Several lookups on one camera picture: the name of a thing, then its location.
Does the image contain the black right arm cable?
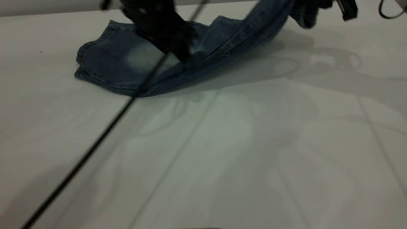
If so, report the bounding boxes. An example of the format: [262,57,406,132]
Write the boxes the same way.
[378,0,407,19]

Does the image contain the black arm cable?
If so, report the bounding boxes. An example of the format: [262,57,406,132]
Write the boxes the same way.
[22,0,210,229]
[378,0,407,19]

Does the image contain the blue denim shorts with print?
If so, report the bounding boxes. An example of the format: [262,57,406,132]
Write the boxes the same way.
[74,0,320,98]

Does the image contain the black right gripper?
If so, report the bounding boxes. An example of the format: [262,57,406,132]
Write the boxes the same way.
[315,0,359,21]

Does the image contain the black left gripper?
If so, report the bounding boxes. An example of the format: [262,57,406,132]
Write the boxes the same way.
[120,0,198,63]

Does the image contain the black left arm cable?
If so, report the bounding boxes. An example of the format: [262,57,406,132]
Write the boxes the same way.
[22,0,210,229]

